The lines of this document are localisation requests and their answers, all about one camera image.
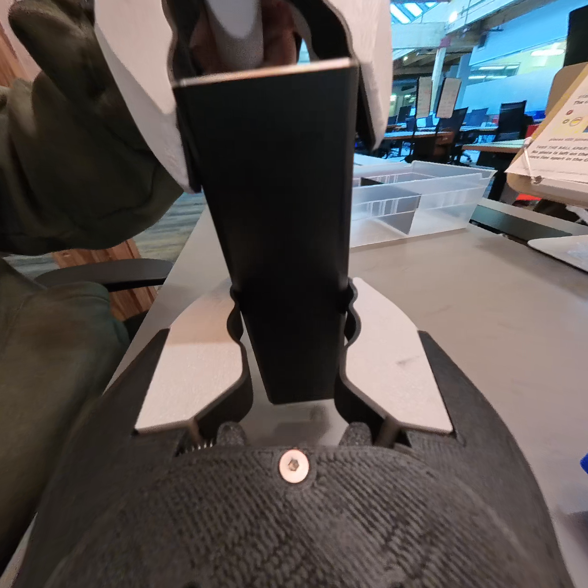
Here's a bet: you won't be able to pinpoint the clear plastic divided bin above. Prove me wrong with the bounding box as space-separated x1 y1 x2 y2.
351 161 498 249

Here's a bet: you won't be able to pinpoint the black office chair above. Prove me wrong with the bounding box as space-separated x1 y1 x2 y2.
404 107 469 162
497 100 528 141

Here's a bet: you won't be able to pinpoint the ring-bound instruction cards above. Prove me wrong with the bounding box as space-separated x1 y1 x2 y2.
504 63 588 208

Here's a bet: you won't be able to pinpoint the white stand base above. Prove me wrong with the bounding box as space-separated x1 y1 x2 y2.
527 234 588 268

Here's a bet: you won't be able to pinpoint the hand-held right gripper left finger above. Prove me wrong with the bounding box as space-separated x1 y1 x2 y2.
134 286 254 438

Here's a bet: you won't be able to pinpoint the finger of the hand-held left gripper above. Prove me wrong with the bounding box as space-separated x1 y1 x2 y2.
339 0 394 151
94 0 201 194

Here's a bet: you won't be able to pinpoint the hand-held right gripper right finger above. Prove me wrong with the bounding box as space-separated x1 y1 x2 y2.
334 277 454 445

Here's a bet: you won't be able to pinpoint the wooden partition panel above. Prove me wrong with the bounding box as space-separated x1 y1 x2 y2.
53 239 154 323

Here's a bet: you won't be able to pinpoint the black chair armrest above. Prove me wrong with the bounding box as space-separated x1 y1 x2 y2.
34 258 173 292

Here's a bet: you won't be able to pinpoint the black power bank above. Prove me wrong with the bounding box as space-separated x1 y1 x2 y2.
172 57 360 406

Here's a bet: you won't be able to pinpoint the person's olive green jacket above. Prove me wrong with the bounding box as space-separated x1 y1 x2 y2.
0 255 131 559

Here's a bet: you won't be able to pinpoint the person's left hand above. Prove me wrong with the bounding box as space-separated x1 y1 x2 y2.
265 2 300 64

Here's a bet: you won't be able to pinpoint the grey desk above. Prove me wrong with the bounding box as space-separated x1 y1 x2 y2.
108 154 588 588

